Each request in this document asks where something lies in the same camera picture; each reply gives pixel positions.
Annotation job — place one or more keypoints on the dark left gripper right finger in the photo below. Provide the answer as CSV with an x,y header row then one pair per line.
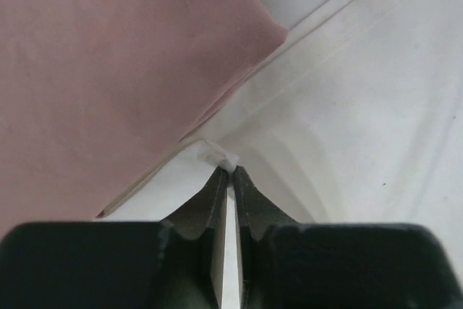
x,y
287,264

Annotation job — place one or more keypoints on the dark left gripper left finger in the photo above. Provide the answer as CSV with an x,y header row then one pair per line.
x,y
176,262

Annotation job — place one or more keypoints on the cream white t shirt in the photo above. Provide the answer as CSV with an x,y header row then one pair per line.
x,y
357,121

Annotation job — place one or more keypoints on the folded pink t shirt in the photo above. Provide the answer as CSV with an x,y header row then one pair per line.
x,y
94,93

